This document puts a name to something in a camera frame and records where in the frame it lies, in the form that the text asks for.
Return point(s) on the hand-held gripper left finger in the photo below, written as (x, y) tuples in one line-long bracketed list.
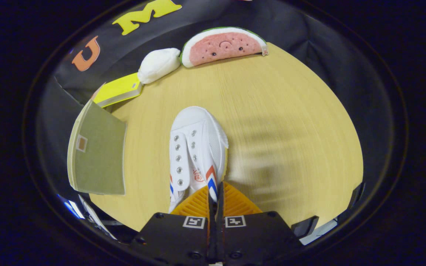
[(210, 229)]

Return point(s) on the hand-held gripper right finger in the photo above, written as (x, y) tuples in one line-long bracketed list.
[(220, 229)]

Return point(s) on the white striped canvas shoe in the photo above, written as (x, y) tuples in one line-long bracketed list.
[(198, 125)]

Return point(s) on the grey-green fabric storage box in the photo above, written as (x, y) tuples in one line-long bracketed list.
[(102, 155)]

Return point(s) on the black block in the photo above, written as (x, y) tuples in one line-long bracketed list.
[(305, 226)]

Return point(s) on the white device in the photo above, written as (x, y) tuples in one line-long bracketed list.
[(96, 220)]

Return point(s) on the blue printed sheet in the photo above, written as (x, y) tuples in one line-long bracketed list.
[(70, 207)]

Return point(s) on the yellow book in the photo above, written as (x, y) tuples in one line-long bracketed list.
[(118, 88)]

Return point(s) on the white plush toy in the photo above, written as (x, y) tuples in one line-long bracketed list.
[(157, 64)]

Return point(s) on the watermelon slice plush toy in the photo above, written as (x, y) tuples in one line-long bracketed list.
[(224, 48)]

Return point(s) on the black backdrop cloth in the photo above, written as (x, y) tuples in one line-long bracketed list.
[(290, 22)]

